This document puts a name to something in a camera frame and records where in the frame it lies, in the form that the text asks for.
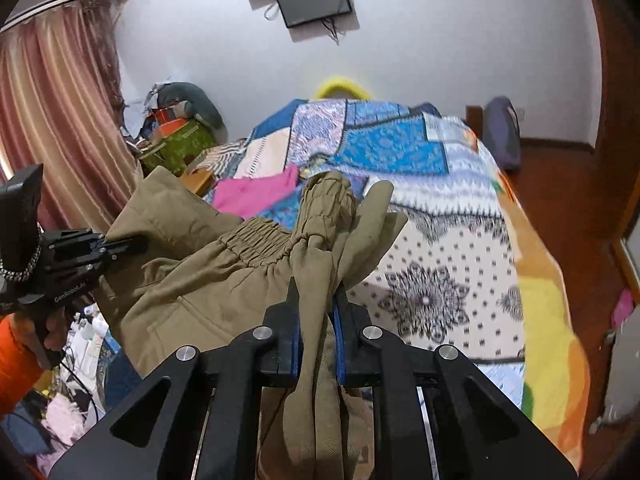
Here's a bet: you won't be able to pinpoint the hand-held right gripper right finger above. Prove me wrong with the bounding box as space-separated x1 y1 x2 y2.
332 291 579 480

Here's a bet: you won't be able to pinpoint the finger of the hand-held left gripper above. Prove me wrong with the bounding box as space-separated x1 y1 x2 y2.
104 236 149 253
97 250 143 270

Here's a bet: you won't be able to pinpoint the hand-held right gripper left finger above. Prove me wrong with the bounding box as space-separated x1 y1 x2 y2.
47 280 304 480

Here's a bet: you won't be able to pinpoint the olive green pants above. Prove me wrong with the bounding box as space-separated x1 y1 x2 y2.
102 165 409 480

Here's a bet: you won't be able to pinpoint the person's left hand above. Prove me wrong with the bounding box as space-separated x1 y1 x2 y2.
42 304 77 362

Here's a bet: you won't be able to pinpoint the green fabric bag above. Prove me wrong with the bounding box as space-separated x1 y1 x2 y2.
137 124 222 179

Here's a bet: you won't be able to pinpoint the pile of household clutter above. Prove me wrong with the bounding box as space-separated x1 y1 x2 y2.
122 85 201 152

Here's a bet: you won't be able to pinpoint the blue patchwork blanket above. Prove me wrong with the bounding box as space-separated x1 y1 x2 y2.
200 97 531 411

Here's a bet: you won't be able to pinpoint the striped pink brown curtain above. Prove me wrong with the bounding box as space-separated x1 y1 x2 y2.
0 5 147 241

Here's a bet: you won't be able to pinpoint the pile of clothes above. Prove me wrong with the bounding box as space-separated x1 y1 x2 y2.
0 305 127 476

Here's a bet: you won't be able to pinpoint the orange yellow bedsheet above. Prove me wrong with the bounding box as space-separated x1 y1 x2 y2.
492 170 592 472

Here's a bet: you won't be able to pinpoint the yellow curved headboard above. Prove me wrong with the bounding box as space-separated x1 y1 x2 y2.
314 76 376 102

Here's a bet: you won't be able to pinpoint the grey backpack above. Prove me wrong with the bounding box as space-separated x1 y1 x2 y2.
482 96 522 171

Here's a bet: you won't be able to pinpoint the small pink cloth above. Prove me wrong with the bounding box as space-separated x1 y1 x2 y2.
612 290 636 329

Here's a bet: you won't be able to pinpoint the brown wooden door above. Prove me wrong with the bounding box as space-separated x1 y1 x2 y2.
575 0 640 281

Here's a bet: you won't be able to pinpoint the black monitor cable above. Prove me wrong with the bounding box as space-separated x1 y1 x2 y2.
321 16 347 44

